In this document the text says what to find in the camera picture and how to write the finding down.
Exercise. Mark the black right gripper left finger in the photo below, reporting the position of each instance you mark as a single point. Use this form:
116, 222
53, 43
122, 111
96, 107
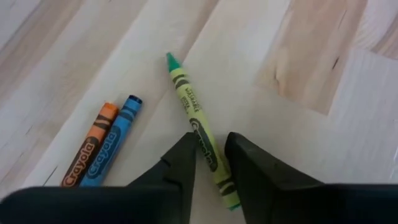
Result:
93, 205

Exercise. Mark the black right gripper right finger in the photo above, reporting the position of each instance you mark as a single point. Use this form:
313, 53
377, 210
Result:
311, 205

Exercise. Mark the orange crayon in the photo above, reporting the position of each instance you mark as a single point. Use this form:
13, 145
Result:
93, 143

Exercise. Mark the blue crayon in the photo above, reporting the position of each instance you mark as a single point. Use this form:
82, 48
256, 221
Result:
115, 140

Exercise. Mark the green crayon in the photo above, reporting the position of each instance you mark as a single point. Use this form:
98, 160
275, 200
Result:
194, 115

